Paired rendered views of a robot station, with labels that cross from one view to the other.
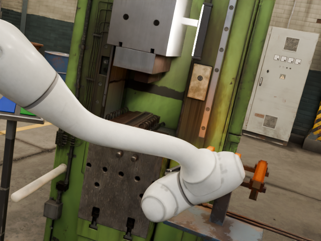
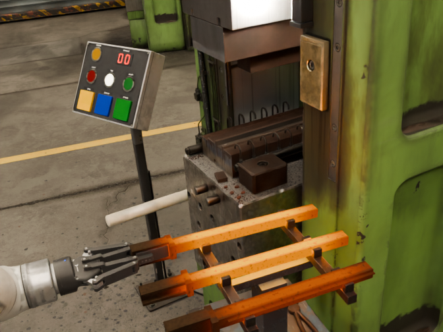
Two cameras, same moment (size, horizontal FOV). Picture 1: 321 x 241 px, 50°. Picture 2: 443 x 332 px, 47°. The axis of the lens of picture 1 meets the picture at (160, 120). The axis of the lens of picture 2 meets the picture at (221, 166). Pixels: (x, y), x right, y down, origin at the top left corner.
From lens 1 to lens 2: 129 cm
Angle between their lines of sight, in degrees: 52
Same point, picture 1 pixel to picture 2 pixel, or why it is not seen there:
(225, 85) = (355, 81)
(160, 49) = (225, 19)
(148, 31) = not seen: outside the picture
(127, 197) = (223, 255)
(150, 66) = (221, 49)
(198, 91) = (312, 91)
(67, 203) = not seen: hidden behind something
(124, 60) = (200, 39)
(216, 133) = (353, 177)
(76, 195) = not seen: hidden behind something
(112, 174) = (206, 215)
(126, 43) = (196, 10)
